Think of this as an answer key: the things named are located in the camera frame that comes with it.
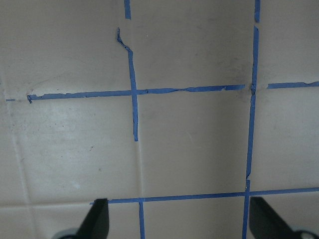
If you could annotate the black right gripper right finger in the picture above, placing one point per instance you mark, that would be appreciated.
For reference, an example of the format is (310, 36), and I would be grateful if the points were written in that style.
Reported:
(265, 223)

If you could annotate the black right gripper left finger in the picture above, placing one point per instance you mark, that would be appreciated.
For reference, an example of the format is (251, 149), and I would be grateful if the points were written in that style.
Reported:
(96, 224)

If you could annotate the brown paper table cover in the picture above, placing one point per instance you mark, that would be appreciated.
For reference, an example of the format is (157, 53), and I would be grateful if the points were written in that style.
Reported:
(177, 111)

